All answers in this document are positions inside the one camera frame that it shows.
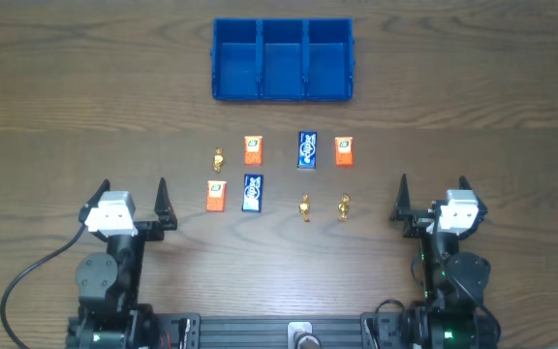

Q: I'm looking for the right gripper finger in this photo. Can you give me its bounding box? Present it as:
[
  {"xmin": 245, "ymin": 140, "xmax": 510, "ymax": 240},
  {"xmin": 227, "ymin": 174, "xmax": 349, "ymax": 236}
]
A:
[
  {"xmin": 457, "ymin": 174, "xmax": 489, "ymax": 223},
  {"xmin": 388, "ymin": 173, "xmax": 413, "ymax": 223}
]

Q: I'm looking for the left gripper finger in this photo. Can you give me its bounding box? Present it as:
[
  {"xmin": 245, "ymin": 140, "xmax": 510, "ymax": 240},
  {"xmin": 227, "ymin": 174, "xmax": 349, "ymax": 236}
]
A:
[
  {"xmin": 78, "ymin": 178, "xmax": 112, "ymax": 225},
  {"xmin": 153, "ymin": 176, "xmax": 179, "ymax": 231}
]

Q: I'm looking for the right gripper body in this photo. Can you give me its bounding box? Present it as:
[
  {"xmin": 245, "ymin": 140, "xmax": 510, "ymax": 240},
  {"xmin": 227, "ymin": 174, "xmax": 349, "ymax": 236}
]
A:
[{"xmin": 401, "ymin": 207, "xmax": 438, "ymax": 239}]

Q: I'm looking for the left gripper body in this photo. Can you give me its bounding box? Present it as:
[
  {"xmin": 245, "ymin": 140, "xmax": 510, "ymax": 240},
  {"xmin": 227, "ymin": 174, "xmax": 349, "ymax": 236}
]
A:
[{"xmin": 131, "ymin": 219, "xmax": 167, "ymax": 242}]

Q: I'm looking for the orange candy box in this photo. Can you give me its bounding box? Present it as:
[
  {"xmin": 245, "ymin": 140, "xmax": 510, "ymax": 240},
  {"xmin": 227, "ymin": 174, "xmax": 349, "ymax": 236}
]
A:
[
  {"xmin": 243, "ymin": 135, "xmax": 264, "ymax": 167},
  {"xmin": 333, "ymin": 136, "xmax": 355, "ymax": 168},
  {"xmin": 204, "ymin": 179, "xmax": 228, "ymax": 213}
]

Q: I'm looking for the blue candy pack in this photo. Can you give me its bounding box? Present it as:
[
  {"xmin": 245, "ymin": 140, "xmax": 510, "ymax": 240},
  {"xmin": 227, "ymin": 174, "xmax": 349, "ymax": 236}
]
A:
[
  {"xmin": 240, "ymin": 173, "xmax": 264, "ymax": 214},
  {"xmin": 296, "ymin": 130, "xmax": 319, "ymax": 170}
]

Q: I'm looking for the gold wrapped candy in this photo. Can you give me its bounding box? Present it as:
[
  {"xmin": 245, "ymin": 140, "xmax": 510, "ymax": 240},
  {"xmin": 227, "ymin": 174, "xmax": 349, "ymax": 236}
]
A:
[
  {"xmin": 211, "ymin": 146, "xmax": 227, "ymax": 175},
  {"xmin": 298, "ymin": 193, "xmax": 312, "ymax": 224},
  {"xmin": 337, "ymin": 193, "xmax": 352, "ymax": 223}
]

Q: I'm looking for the blue tray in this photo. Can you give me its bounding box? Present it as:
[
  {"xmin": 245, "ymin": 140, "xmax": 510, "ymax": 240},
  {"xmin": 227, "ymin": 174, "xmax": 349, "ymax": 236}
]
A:
[{"xmin": 209, "ymin": 17, "xmax": 357, "ymax": 103}]

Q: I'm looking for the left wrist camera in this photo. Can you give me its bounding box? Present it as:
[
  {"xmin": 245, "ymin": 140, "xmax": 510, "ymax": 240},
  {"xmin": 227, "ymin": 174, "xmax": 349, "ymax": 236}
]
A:
[{"xmin": 83, "ymin": 190, "xmax": 139, "ymax": 238}]

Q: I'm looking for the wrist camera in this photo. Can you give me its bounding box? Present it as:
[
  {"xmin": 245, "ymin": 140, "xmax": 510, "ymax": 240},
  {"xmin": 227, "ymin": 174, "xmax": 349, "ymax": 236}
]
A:
[
  {"xmin": 83, "ymin": 190, "xmax": 139, "ymax": 238},
  {"xmin": 436, "ymin": 188, "xmax": 481, "ymax": 235}
]

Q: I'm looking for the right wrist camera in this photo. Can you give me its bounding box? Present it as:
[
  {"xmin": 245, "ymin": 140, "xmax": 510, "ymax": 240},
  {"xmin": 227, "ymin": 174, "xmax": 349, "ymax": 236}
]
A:
[{"xmin": 436, "ymin": 188, "xmax": 481, "ymax": 235}]

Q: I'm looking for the mounting rail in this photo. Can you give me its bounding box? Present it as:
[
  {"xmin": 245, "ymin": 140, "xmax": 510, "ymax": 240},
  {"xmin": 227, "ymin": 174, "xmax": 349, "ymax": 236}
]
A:
[{"xmin": 65, "ymin": 312, "xmax": 498, "ymax": 349}]

